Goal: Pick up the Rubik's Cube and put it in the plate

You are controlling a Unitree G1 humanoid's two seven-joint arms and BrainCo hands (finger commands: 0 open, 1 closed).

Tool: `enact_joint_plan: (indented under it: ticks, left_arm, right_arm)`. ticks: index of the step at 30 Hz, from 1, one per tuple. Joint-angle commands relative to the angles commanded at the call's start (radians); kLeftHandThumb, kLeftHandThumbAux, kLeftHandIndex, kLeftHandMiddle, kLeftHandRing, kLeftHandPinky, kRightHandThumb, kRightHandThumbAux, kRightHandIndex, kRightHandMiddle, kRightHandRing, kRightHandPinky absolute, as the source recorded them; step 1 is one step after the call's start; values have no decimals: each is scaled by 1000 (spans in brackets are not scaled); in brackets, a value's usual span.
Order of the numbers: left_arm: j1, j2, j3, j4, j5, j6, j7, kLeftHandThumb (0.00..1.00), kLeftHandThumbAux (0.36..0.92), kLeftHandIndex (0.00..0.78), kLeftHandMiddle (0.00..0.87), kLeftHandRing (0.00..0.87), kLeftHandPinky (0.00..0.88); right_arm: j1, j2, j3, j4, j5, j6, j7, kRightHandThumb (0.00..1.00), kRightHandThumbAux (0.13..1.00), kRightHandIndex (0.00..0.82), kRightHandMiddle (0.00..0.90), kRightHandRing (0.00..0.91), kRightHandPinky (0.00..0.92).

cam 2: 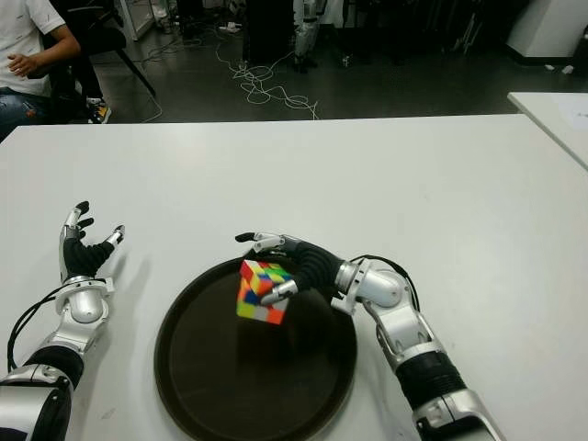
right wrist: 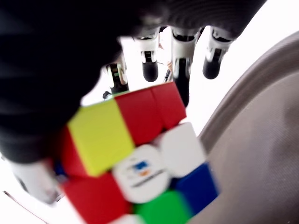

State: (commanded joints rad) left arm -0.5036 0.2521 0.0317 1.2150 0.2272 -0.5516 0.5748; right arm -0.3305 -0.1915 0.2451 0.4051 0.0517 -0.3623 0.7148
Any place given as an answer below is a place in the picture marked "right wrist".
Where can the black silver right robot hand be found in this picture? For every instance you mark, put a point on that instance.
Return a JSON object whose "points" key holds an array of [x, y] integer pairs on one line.
{"points": [[46, 58]]}

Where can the round dark brown plate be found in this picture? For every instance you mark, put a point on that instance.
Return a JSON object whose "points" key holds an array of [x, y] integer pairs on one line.
{"points": [[257, 151]]}

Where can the multicolour Rubik's cube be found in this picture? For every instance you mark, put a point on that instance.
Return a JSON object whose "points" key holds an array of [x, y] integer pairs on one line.
{"points": [[105, 140]]}

